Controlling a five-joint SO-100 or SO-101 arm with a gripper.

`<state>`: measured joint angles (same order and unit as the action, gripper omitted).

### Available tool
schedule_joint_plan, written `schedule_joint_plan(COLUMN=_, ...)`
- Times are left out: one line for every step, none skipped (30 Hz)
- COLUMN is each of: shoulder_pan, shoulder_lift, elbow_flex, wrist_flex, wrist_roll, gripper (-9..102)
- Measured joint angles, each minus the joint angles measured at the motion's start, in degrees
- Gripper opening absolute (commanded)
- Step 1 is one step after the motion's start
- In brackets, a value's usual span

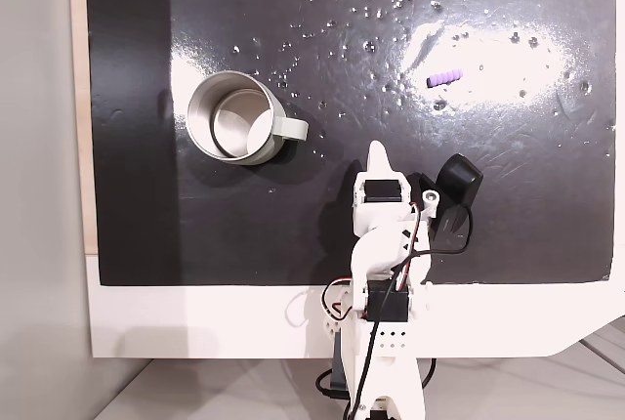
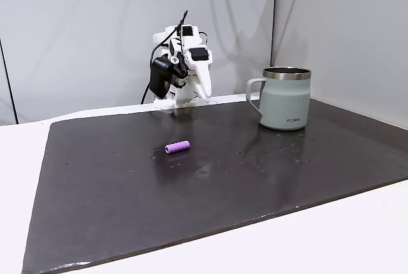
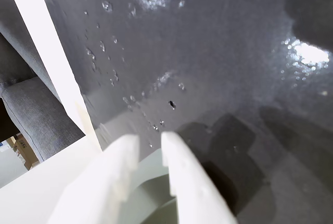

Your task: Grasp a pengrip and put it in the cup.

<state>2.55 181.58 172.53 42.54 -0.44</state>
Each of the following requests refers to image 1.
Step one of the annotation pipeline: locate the purple pen grip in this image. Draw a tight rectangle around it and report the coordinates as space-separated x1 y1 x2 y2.
426 68 464 89

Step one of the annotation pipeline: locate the pale green steel mug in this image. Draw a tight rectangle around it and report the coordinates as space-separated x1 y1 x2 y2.
186 70 310 168

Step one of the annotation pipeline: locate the black oval camera box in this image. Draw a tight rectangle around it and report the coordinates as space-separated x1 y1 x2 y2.
433 152 485 246

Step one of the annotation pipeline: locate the red white servo wire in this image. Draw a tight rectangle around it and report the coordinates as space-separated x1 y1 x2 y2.
319 276 354 321

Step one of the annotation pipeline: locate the black base power cable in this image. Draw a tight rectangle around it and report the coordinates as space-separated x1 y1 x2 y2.
314 355 438 402

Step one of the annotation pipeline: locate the black table mat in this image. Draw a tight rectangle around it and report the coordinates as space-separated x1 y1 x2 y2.
85 0 618 288

